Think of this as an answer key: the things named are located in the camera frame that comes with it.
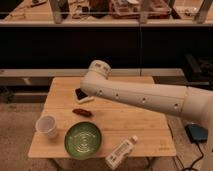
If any black eraser block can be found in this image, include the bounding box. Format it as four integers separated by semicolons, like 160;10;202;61
75;88;87;100

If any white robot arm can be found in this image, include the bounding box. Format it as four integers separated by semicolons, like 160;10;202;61
80;60;213;171

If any white sponge block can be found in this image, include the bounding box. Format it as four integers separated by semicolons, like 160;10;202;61
77;97;94;104

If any brown sausage-shaped object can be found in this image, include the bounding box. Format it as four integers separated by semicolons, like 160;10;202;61
72;108;93;117

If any wooden folding table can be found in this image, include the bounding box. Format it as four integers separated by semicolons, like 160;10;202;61
28;77;176;159

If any green ribbed plate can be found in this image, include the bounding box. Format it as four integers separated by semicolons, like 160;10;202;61
64;122;102;160

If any white plastic bottle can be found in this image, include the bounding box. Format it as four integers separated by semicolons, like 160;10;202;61
105;135;138;170

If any red tray on workbench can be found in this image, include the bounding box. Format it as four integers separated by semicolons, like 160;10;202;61
109;0;171;19

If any blue foot pedal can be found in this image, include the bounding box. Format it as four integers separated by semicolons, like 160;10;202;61
185;124;208;143

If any long wooden workbench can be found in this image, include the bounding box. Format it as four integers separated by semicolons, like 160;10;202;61
0;0;213;27

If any black floor cable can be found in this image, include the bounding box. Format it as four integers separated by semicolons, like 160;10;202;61
173;141;209;171

